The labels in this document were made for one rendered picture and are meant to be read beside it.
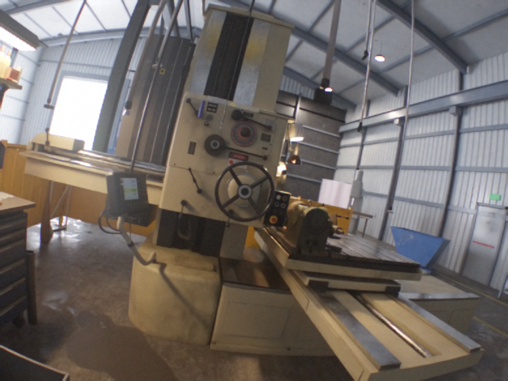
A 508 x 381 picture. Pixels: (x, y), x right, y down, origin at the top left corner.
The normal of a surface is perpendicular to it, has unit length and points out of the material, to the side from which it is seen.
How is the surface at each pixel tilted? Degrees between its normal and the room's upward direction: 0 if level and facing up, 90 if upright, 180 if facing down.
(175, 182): 90
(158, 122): 90
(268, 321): 90
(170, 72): 90
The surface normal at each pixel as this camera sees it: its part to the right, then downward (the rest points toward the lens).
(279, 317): 0.16, 0.07
